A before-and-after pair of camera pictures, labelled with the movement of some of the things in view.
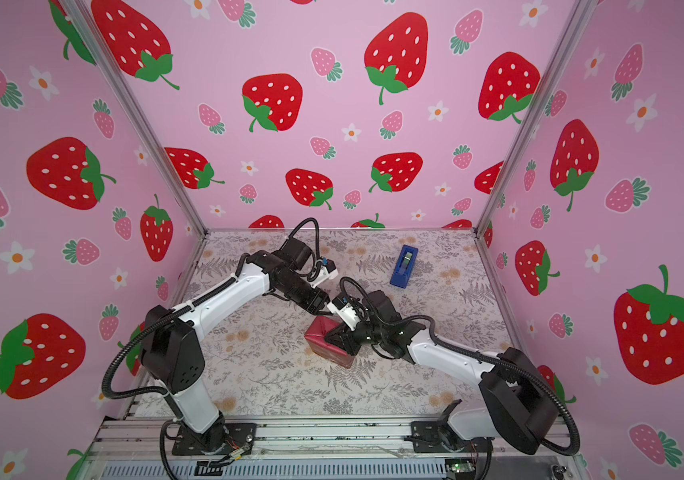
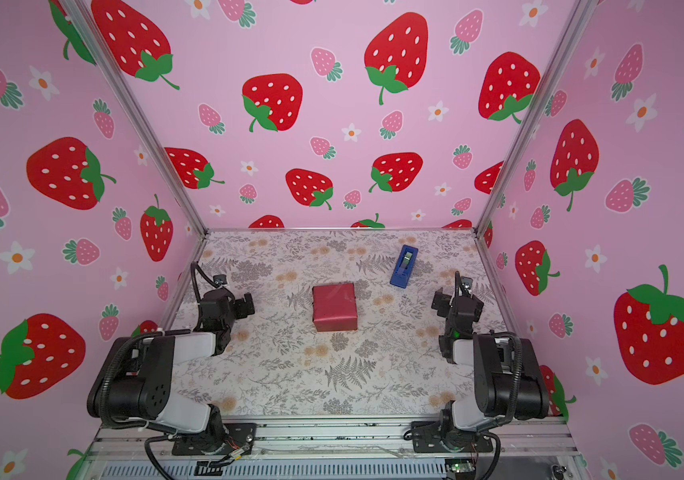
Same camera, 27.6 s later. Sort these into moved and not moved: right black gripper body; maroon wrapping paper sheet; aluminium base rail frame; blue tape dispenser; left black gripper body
Moved: left black gripper body; maroon wrapping paper sheet; right black gripper body
Not moved: aluminium base rail frame; blue tape dispenser
